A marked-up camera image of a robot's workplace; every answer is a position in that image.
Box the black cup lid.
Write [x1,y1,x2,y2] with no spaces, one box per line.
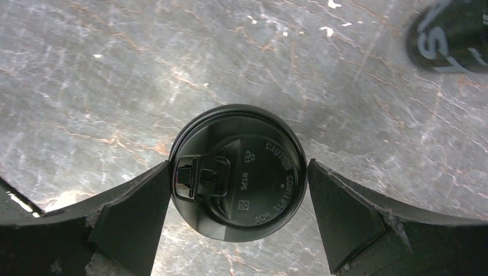
[169,104,307,243]

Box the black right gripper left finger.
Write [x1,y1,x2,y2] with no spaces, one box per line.
[1,162,171,275]

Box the stack of black cups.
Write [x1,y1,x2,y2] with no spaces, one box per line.
[405,0,487,74]

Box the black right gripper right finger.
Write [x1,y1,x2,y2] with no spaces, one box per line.
[307,160,487,275]

